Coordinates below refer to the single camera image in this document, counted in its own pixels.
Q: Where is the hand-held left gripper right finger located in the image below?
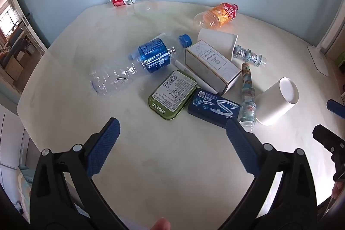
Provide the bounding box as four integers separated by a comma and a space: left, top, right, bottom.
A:
226, 119, 318, 230

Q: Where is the white tube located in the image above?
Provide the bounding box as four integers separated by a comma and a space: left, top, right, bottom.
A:
174, 60, 219, 94

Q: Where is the large blue label plastic bottle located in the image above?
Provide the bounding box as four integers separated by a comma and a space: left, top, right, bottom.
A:
90, 34, 192, 96

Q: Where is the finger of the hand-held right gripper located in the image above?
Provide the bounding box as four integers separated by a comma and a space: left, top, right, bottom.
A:
327, 99, 345, 119
313, 124, 345, 158

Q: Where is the small printed plastic bottle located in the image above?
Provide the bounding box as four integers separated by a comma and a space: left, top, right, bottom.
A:
239, 62, 256, 132
232, 45, 267, 68

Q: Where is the white lamp base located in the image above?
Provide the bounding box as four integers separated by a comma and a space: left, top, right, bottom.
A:
308, 45, 329, 77

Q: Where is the wooden cabinet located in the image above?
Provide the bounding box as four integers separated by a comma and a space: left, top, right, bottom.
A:
0, 31, 45, 82

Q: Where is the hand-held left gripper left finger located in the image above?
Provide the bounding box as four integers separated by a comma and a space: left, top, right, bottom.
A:
30, 117, 128, 230

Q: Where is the dark blue tin box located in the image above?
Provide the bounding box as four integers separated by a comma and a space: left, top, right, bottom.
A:
188, 88, 241, 128

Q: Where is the bed with teal printed sheet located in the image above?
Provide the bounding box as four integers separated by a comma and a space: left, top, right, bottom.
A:
16, 165, 37, 210

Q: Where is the white cardboard box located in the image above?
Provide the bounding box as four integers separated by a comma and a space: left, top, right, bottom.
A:
185, 41, 242, 94

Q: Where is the green tin box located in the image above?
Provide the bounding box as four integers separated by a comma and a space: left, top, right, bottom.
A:
148, 70, 198, 121

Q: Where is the orange label plastic bottle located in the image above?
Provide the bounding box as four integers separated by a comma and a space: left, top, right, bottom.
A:
193, 3, 239, 30

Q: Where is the person's left hand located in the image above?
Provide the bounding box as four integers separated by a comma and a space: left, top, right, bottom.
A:
149, 218, 171, 230

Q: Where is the white paper cup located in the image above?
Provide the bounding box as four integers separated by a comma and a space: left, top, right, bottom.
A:
197, 28, 238, 61
255, 77, 300, 126

